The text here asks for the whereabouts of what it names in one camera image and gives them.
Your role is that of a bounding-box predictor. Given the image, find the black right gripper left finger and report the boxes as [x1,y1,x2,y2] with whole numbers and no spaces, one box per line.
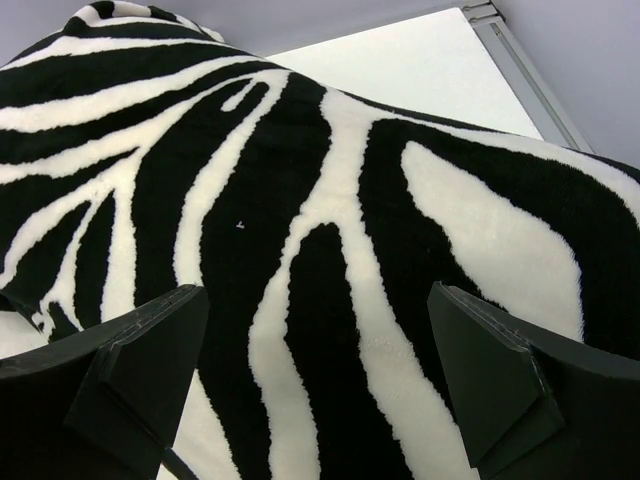
[1,285,209,479]

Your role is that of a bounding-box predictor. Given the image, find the aluminium table edge rail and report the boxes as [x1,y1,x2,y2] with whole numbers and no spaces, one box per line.
[461,1,593,154]

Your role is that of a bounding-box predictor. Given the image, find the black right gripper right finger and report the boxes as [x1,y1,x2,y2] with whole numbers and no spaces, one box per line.
[428,283,639,479]

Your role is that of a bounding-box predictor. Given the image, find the zebra and grey plush pillowcase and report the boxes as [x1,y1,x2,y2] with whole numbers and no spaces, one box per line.
[1,1,639,479]

